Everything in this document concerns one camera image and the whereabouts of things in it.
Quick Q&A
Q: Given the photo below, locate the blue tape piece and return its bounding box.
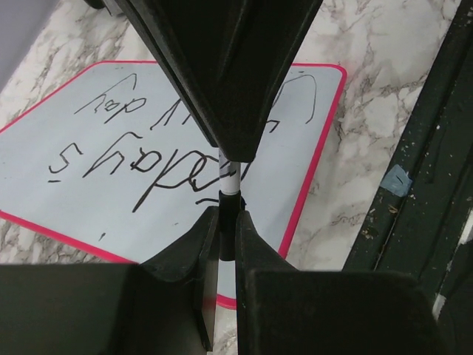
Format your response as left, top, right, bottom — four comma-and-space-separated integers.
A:
380, 164, 412, 197

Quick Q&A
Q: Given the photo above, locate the whiteboard marker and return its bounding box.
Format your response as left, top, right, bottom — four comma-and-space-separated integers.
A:
219, 150, 241, 196

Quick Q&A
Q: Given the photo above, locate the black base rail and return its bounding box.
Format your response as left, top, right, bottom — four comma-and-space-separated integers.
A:
344, 1, 472, 354

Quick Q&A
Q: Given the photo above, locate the black red toolbox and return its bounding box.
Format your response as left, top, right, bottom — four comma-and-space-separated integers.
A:
84, 0, 123, 17

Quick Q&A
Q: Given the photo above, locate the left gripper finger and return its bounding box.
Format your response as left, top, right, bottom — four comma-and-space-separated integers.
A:
1, 207, 219, 354
235, 212, 443, 354

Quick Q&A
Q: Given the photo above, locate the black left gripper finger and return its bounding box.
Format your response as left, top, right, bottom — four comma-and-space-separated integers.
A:
120, 1, 255, 148
217, 1, 321, 162

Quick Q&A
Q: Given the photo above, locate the black marker cap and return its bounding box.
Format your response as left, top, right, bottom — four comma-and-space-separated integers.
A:
219, 192, 246, 261

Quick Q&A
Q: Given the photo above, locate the pink-framed whiteboard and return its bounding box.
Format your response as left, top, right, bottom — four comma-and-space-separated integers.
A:
0, 61, 348, 310

